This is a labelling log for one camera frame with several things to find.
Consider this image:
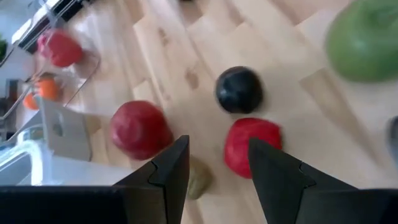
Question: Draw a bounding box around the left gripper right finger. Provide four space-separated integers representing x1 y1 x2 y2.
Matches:
248 137 357 224

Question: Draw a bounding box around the black plum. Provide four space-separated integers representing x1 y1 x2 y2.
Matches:
215 65 264 114

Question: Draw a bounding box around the bright red fruit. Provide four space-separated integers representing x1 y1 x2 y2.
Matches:
223 117 283 180

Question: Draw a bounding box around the pink-red round fruit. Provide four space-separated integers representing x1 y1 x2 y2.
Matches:
37 29 84 68

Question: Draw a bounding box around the dark red apple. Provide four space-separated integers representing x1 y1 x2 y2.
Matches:
108 100 174 161

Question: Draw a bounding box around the large clear plastic bin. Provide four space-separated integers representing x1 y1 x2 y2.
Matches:
0 124 134 187

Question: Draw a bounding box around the clear plastic fruit tray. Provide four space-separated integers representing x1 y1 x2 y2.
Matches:
0 12 102 122

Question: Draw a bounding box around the small green potted plant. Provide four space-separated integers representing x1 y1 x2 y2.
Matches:
0 34 7 62

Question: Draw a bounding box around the green apple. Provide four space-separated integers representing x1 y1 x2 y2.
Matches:
325 0 398 83

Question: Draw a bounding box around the small grey plastic bin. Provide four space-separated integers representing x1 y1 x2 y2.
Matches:
40 98 93 162

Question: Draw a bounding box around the brown-green kiwi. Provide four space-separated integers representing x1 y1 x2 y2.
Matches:
186 155 214 200

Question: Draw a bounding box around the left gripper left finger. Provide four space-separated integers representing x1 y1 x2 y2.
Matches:
113 134 190 224

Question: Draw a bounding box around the small orange fruit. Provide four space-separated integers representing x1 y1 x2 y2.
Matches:
23 92 40 111
37 77 60 101

